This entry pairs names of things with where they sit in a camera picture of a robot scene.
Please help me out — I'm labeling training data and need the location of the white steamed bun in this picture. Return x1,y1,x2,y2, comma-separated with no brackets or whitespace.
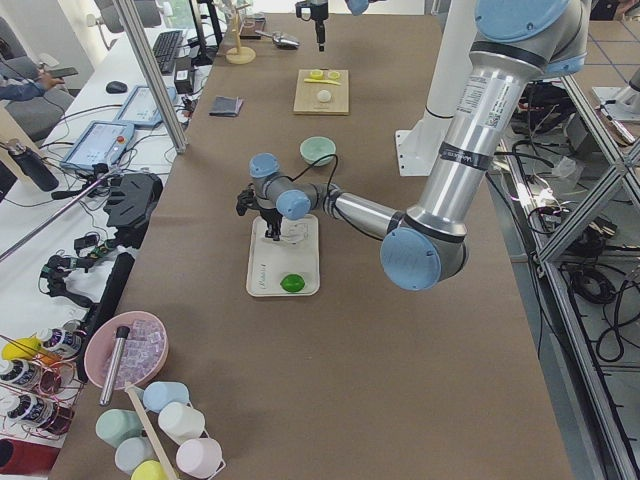
316,90,332,103

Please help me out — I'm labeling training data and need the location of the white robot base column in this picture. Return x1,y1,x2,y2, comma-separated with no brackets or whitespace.
393,0,484,178

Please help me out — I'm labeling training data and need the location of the person forearm with phone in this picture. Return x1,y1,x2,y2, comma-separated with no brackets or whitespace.
1,69,66,101

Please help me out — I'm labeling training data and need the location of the mint green bowl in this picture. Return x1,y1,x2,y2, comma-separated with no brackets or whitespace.
299,136,336,167

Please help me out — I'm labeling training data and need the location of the pink bowl with cubes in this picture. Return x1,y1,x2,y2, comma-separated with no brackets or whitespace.
84,311,169,390

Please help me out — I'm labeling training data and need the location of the white rectangular tray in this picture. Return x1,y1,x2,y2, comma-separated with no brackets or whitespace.
246,214,320,297

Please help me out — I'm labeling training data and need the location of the silver metal scoop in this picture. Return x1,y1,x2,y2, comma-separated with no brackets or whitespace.
256,30,300,50

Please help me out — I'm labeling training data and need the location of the green lime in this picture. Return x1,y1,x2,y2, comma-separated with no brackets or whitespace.
280,273,306,293

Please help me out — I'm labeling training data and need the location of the black framed tray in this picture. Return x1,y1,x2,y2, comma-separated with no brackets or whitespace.
240,14,266,40

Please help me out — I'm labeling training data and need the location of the yellow plastic knife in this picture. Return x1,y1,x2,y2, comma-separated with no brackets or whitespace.
303,77,342,86

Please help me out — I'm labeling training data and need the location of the wooden mug tree stand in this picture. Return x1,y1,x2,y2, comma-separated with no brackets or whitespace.
221,0,256,65

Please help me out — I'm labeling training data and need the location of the wooden cutting board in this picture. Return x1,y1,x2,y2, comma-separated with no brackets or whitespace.
293,69,350,116

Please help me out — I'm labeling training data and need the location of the dark folded cloth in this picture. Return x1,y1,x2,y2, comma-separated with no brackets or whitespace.
208,96,244,117

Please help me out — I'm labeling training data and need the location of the black small box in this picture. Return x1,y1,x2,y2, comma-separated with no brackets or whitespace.
174,67,195,94

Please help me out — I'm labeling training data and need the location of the black keyboard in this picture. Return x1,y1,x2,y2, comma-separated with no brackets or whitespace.
152,30,183,75

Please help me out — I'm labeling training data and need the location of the far teach pendant tablet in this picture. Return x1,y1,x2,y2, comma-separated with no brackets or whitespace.
114,85,162,129

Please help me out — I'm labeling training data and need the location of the teach pendant tablet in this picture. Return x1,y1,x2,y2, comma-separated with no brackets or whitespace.
60,121,135,171
114,85,162,129

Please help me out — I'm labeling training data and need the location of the silver metal tube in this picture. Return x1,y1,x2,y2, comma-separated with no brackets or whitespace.
99,326,130,407

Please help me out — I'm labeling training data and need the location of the near teach pendant tablet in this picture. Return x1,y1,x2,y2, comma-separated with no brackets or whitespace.
60,121,135,171

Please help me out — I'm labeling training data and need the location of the light blue cup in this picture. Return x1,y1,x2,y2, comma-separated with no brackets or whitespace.
143,381,190,413

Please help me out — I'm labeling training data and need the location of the white cup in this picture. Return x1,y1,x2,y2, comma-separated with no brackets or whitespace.
158,402,205,445

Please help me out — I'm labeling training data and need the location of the wooden stick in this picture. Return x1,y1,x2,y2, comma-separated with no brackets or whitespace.
124,383,179,480

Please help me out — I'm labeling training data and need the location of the black computer mouse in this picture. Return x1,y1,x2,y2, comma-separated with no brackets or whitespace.
105,81,128,94

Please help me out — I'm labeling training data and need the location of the pink cup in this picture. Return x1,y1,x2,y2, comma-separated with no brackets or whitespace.
176,438,223,479

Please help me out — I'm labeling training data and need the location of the black water bottle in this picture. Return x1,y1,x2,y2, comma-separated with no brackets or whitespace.
6,139,59,192

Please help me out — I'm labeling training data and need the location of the mint green cup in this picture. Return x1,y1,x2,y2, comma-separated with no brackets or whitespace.
95,409,143,448

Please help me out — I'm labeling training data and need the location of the pale grey cup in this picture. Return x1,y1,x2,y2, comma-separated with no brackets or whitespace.
114,437,156,475

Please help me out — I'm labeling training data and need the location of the yellow cup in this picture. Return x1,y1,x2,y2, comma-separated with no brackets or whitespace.
131,460,168,480

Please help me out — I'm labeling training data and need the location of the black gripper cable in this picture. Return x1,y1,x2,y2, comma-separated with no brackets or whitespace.
290,153,340,201

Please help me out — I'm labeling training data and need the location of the aluminium frame post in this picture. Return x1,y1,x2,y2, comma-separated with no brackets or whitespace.
113,0,187,154

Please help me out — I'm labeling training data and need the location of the copper wire bottle rack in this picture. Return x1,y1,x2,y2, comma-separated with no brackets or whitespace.
1,328,83,443

